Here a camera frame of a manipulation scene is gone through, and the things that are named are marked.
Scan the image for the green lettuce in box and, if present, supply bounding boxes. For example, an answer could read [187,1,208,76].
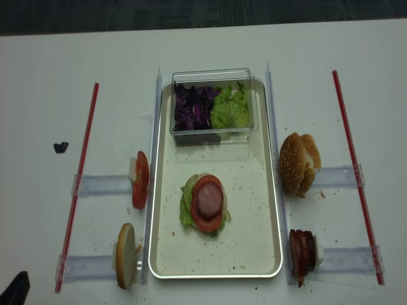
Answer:
[210,81,249,129]

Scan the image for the lettuce leaf under stack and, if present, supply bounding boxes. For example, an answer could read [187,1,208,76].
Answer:
[179,173,231,237]

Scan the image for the tomato slice on stack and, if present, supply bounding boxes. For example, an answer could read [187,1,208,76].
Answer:
[190,175,223,233]

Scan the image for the upright tomato slices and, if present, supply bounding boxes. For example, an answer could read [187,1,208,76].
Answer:
[132,151,149,210]

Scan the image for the sliced meat patties row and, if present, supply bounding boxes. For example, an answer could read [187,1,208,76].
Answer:
[289,229,317,287]

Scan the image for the clear plastic salad box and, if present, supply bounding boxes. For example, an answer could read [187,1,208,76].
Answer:
[169,68,258,146]

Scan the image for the ham slice on stack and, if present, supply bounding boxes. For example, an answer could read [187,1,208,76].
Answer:
[197,182,223,219]

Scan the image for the shredded purple cabbage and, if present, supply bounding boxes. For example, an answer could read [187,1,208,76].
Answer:
[174,83,221,131]

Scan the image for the upper left clear holder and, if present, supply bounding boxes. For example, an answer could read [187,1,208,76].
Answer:
[78,157,136,196]

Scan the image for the clear holder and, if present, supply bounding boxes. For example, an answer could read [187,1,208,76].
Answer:
[314,235,385,274]
[312,165,365,189]
[78,157,136,196]
[55,243,129,283]

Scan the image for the sesame bun front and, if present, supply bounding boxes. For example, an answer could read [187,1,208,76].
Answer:
[279,133,306,195]

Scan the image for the white metal tray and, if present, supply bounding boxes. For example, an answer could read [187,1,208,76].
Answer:
[149,80,283,279]

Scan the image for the sesame bun rear torn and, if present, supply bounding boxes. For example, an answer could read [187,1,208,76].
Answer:
[297,134,321,197]

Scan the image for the upright bottom bun slice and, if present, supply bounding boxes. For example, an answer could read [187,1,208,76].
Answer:
[116,223,136,290]

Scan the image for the left red strip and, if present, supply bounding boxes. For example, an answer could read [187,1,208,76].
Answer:
[55,83,99,294]

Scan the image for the red strip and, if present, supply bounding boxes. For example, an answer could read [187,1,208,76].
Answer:
[55,83,99,294]
[332,70,385,285]

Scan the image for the upper right clear holder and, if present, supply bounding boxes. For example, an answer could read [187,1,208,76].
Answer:
[312,165,365,189]

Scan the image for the stray purple cabbage piece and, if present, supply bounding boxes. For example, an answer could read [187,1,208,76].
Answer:
[53,142,69,154]

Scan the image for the lower left clear holder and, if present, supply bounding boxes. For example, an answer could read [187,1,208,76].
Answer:
[55,243,129,283]

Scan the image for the lower right clear holder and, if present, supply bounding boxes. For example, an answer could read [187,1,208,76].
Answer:
[314,235,385,274]

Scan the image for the right red strip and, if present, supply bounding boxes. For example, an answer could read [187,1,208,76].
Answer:
[332,70,385,285]

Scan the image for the black object at edge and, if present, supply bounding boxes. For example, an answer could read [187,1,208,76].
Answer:
[0,271,31,305]

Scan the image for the left clear divider rail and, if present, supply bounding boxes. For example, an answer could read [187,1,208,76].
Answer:
[140,67,162,285]

